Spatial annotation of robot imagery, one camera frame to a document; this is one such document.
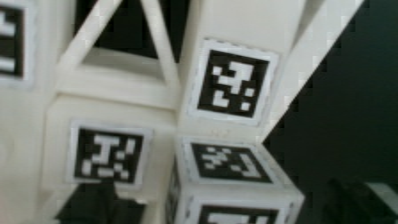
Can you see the white tagged cube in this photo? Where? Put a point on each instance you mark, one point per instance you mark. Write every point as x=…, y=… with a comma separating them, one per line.
x=230, y=188

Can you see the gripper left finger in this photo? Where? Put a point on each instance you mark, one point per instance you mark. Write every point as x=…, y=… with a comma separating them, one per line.
x=96, y=207

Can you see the white chair back frame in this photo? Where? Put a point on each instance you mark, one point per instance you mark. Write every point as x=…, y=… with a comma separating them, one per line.
x=128, y=71

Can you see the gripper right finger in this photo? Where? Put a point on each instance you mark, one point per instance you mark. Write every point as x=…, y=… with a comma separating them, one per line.
x=361, y=203

